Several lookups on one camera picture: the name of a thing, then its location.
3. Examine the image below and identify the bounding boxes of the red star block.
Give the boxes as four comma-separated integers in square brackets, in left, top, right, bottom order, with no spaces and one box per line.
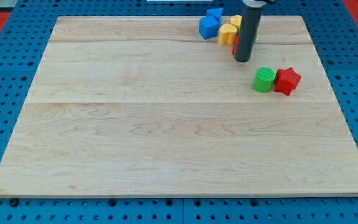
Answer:
[273,67,301,96]

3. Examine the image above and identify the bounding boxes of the yellow block behind heart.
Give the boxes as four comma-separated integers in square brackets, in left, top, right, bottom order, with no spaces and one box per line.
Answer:
[230,15,242,29]

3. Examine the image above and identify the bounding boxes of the blue triangular block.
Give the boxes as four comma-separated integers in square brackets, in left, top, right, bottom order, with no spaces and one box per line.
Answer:
[206,7,223,22]

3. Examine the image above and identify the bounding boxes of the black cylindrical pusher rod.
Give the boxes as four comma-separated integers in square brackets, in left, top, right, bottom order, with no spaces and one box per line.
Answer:
[234,0,266,62]

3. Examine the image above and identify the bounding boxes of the blue cube block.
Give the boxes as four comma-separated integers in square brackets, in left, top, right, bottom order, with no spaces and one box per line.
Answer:
[199,16,219,40]

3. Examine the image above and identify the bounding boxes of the green cylinder block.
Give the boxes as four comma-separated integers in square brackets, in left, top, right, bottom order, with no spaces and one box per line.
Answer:
[252,67,275,93]

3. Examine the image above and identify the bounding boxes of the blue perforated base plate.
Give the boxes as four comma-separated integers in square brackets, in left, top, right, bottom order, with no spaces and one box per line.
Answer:
[0,0,358,223]

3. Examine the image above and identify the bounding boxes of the light wooden board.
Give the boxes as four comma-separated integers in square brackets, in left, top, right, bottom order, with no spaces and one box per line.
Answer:
[0,16,358,198]

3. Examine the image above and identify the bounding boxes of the green block behind rod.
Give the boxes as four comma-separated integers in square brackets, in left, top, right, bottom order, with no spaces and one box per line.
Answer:
[254,31,259,44]

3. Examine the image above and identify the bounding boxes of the red block behind rod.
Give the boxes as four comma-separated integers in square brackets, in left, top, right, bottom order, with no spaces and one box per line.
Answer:
[232,35,239,56]

